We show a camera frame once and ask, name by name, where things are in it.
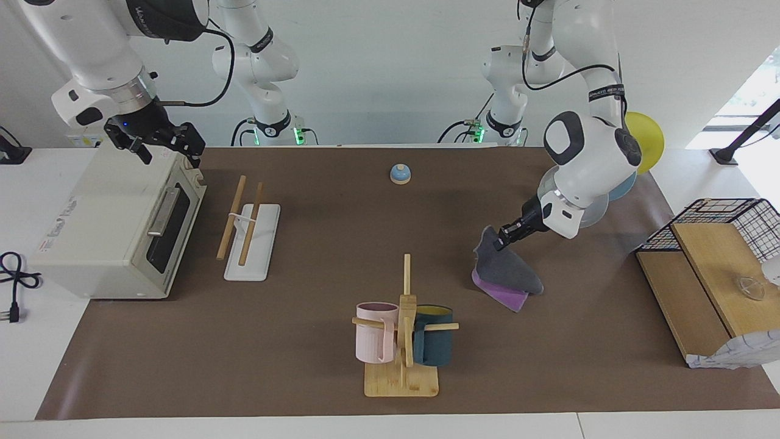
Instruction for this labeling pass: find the yellow plate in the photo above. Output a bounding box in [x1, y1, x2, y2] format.
[625, 112, 665, 173]

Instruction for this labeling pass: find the purple and grey towel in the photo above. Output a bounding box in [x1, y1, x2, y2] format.
[471, 226, 544, 313]

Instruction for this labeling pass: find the clear glass piece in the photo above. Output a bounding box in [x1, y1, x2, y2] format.
[734, 274, 765, 301]

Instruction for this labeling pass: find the black base cable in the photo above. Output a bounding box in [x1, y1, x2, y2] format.
[438, 120, 482, 145]
[230, 118, 257, 147]

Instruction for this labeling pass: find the wooden mug tree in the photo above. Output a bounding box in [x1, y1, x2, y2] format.
[352, 254, 459, 398]

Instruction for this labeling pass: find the dark teal mug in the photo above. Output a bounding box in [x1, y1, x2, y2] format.
[413, 305, 454, 367]

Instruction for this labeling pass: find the wooden box shelf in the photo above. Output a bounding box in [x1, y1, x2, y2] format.
[636, 223, 780, 366]

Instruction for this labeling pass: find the black wire basket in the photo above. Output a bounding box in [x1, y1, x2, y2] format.
[634, 198, 780, 263]

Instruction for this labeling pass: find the cream toaster oven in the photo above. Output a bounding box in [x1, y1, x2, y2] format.
[29, 146, 207, 300]

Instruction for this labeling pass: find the brown table mat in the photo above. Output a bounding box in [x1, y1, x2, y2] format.
[35, 146, 780, 420]

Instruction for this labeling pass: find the white wooden-bar towel rack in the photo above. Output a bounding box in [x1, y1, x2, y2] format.
[216, 175, 281, 282]

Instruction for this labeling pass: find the black power cord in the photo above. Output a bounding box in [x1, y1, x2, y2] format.
[0, 252, 42, 324]

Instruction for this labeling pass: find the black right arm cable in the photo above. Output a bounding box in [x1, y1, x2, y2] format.
[155, 18, 236, 108]

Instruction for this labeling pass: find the light blue plate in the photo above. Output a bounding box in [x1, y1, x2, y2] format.
[608, 170, 638, 202]

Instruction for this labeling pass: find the grey plate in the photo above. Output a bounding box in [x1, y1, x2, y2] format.
[539, 166, 610, 229]

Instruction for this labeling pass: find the pink mug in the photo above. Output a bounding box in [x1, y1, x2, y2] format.
[356, 302, 400, 364]

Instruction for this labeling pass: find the black desk clamp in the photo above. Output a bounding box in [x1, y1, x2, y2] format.
[0, 126, 32, 165]

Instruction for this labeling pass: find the white patterned cloth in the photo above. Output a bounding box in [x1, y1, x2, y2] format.
[686, 329, 780, 369]

